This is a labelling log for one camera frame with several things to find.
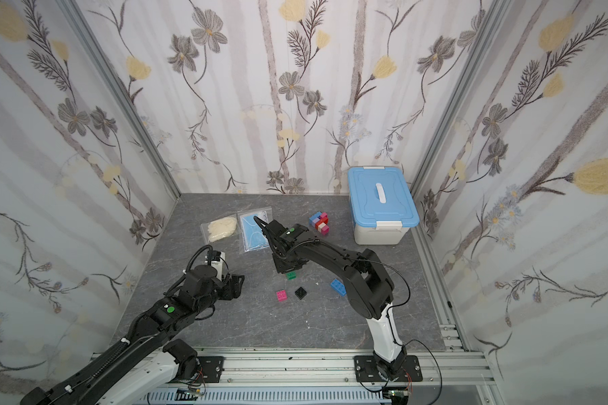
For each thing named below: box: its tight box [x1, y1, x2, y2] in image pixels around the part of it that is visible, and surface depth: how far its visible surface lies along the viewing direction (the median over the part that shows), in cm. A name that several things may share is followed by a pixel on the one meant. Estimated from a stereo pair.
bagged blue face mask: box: [237, 206, 273, 253], surface depth 109 cm
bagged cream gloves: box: [200, 213, 239, 245], surface depth 109 cm
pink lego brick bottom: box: [276, 289, 288, 303], surface depth 90 cm
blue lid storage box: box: [347, 166, 421, 246], surface depth 98 cm
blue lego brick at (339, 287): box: [330, 278, 347, 297], surface depth 92 cm
